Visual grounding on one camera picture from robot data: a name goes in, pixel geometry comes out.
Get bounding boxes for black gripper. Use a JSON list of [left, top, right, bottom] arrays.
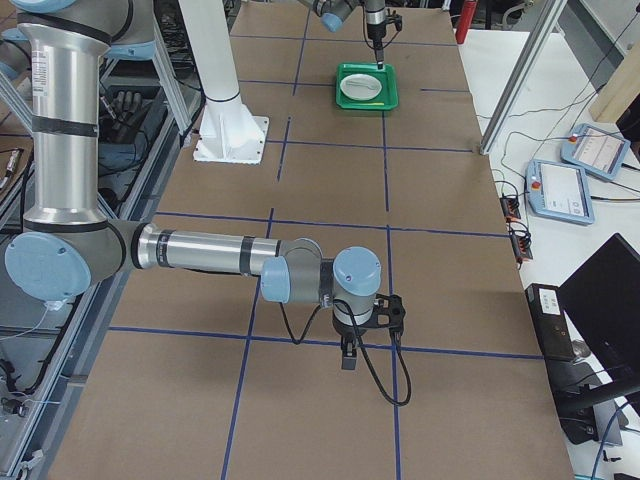
[[365, 21, 386, 69], [332, 316, 374, 371]]

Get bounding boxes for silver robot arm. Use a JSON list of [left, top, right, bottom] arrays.
[[5, 1, 381, 369], [301, 0, 389, 70]]

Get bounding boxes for white round plate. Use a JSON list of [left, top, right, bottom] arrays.
[[339, 73, 382, 101]]

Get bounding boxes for green plastic tray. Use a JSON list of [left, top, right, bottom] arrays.
[[335, 62, 399, 111]]

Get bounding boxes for red cylinder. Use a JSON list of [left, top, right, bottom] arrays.
[[455, 0, 477, 45]]

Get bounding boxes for black power strip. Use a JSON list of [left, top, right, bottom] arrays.
[[507, 220, 533, 266], [499, 180, 521, 221]]

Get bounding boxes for black box device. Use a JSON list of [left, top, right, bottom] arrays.
[[525, 283, 582, 364]]

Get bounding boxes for near blue teach pendant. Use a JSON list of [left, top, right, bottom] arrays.
[[525, 159, 595, 225]]

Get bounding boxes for blue teach pendant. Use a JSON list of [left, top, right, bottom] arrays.
[[560, 123, 631, 182], [525, 159, 595, 225]]

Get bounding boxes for far blue teach pendant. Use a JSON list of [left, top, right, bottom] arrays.
[[560, 123, 631, 182]]

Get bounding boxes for wooden beam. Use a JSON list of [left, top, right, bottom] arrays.
[[589, 41, 640, 123]]

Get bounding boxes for black monitor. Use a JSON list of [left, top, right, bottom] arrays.
[[546, 233, 639, 445]]

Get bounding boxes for aluminium frame post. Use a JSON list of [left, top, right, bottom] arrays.
[[479, 0, 568, 155]]

